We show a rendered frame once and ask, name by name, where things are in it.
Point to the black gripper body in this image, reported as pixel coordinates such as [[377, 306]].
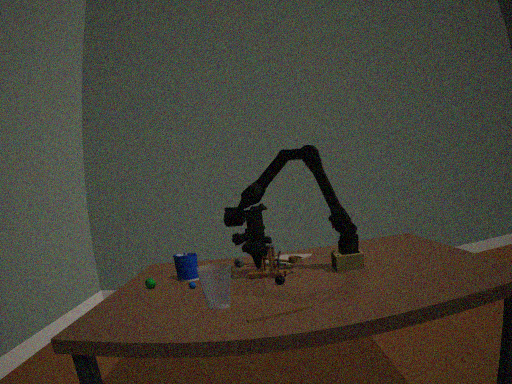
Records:
[[256, 237]]

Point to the small green ball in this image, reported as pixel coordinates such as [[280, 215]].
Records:
[[150, 283]]

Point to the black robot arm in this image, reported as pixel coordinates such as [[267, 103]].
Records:
[[341, 221]]

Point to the blue cup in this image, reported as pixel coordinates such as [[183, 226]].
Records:
[[186, 264]]

